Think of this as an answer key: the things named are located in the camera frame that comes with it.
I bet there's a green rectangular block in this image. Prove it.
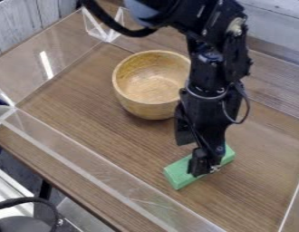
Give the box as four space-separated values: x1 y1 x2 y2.
162 145 236 190

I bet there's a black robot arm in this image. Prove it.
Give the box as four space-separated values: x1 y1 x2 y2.
81 0 253 177

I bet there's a black table leg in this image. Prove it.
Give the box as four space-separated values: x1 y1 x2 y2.
38 180 51 200

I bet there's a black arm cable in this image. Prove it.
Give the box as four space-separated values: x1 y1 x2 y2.
221 82 252 125

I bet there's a brown wooden bowl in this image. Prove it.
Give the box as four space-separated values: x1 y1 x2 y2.
112 50 190 121

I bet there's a clear acrylic corner bracket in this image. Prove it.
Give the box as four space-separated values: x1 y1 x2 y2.
82 7 121 43

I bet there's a clear acrylic tray wall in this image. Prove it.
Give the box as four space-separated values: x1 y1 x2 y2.
0 14 299 232

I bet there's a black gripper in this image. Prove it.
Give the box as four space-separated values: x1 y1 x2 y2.
174 85 244 178

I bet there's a black cable loop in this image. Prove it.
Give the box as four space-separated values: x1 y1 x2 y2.
0 197 59 232

